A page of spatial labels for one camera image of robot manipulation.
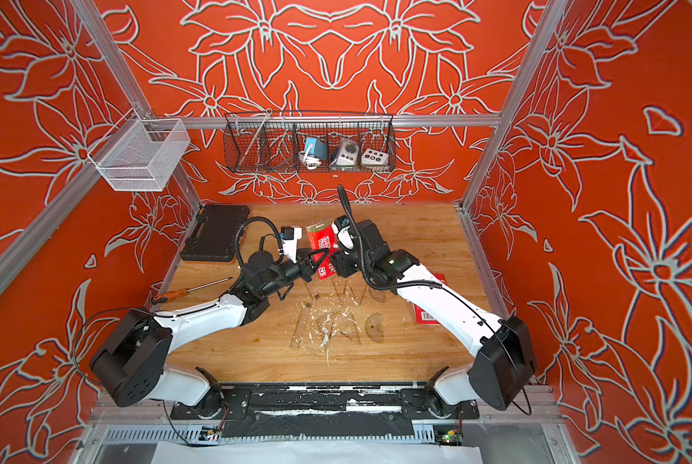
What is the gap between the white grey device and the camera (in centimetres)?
92

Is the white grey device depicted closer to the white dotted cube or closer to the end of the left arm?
the white dotted cube

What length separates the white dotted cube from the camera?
942 millimetres

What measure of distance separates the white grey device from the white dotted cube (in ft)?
0.09

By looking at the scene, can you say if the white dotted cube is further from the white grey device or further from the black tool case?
the black tool case

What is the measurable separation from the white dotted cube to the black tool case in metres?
0.53

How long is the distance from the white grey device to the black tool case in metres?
0.45

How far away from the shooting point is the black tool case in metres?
1.00

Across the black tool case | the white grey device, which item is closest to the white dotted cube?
the white grey device
